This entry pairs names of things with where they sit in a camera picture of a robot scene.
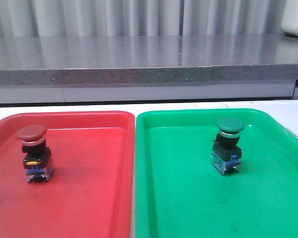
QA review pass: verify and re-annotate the green mushroom push button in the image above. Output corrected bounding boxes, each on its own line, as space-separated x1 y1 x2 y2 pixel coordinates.
212 118 244 175

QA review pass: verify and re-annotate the red mushroom push button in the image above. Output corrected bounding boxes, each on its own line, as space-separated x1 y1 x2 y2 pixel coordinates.
17 124 54 182

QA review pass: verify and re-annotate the green plastic tray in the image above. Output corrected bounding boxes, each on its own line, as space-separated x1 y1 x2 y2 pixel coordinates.
136 109 298 238

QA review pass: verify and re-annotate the red plastic tray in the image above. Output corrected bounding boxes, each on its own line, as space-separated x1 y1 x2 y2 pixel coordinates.
0 111 135 238

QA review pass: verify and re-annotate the grey stone ledge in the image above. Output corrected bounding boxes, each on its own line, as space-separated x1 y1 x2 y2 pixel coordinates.
0 34 298 105

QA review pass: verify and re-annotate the white container on ledge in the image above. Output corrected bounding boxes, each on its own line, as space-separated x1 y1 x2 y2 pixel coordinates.
281 0 298 36

